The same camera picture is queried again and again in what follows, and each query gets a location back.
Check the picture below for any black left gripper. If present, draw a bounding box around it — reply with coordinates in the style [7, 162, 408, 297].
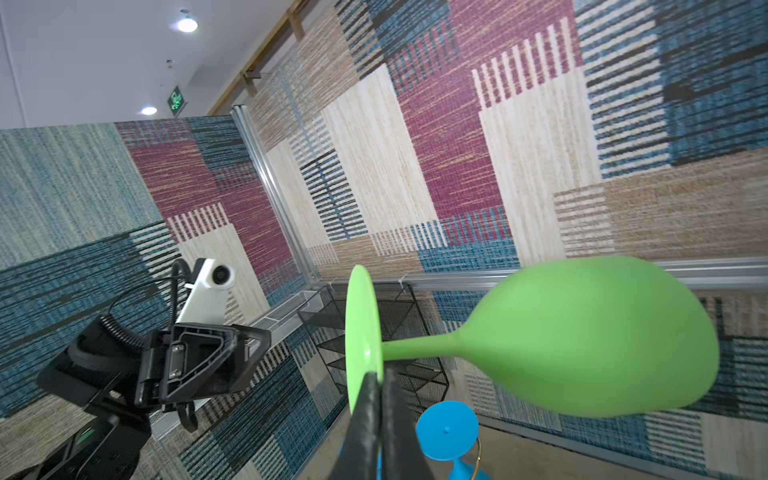
[134, 323, 271, 411]

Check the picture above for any gold wire glass rack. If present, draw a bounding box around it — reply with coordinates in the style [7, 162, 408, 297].
[470, 437, 482, 480]

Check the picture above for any green wine glass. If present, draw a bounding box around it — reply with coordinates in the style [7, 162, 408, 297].
[345, 257, 719, 418]

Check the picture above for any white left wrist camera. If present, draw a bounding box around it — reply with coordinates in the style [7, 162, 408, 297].
[174, 258, 236, 325]

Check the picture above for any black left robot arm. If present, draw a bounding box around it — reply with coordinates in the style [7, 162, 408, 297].
[13, 258, 272, 479]

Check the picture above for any black mesh shelf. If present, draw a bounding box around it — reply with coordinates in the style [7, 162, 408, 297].
[298, 284, 449, 419]

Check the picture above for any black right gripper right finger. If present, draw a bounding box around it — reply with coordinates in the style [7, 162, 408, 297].
[381, 368, 434, 480]

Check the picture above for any back blue wine glass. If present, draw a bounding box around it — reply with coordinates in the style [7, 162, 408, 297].
[415, 401, 490, 480]

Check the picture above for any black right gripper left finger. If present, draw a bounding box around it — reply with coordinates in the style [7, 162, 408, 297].
[329, 372, 381, 480]

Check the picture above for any green exit sign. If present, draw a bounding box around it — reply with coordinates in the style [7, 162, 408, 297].
[167, 86, 186, 118]

